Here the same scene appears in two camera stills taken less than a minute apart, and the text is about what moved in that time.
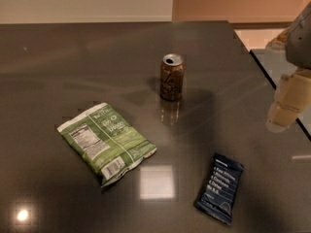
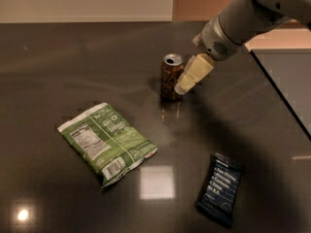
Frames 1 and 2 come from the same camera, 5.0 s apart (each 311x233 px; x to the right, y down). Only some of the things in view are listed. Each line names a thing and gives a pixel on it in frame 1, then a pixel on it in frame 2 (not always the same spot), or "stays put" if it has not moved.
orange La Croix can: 172,77 stays put
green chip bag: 109,143 stays put
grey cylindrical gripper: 299,44 -> 214,42
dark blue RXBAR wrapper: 220,187 stays put
